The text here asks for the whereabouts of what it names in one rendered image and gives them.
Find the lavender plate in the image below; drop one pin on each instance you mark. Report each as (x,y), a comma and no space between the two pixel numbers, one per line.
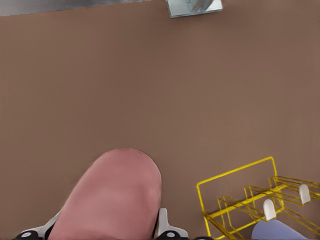
(275,231)

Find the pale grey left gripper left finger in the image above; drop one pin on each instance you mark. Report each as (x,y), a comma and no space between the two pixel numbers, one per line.
(41,229)

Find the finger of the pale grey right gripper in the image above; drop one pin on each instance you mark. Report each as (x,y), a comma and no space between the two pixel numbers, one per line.
(269,209)
(304,193)

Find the pink rounded plate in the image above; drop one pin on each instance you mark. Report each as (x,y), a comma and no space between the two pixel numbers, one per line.
(115,197)

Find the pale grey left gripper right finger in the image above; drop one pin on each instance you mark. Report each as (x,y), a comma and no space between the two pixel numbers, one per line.
(165,225)

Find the silver frame post foot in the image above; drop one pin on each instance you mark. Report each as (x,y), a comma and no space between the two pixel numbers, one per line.
(177,8)

